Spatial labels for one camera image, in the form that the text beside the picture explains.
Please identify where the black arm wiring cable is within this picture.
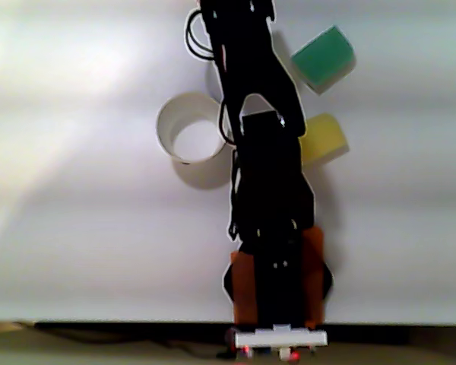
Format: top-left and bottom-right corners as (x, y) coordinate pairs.
(184, 7), (241, 242)

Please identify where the green and white sponge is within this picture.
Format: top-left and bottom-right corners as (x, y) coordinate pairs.
(290, 25), (357, 96)

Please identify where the green and white paper cup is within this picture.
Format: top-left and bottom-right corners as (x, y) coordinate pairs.
(156, 92), (231, 165)

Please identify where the yellow and white sponge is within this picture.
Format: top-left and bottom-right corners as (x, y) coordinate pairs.
(298, 113), (350, 167)

